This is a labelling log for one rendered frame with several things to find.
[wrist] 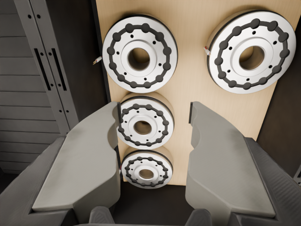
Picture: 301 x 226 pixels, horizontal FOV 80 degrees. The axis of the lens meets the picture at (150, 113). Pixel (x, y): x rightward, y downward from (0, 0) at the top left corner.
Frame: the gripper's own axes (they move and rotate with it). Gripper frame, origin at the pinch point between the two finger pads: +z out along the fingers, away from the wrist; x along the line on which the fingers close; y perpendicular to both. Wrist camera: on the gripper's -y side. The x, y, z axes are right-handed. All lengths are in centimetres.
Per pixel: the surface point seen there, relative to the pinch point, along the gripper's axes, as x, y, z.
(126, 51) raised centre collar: -3.9, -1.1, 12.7
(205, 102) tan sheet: 8.0, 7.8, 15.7
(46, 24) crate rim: -10.0, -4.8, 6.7
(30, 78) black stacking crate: -21.7, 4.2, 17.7
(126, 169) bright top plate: -6.0, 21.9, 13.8
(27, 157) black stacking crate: -30.0, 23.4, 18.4
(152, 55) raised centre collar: -0.6, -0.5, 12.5
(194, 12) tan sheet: 4.9, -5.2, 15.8
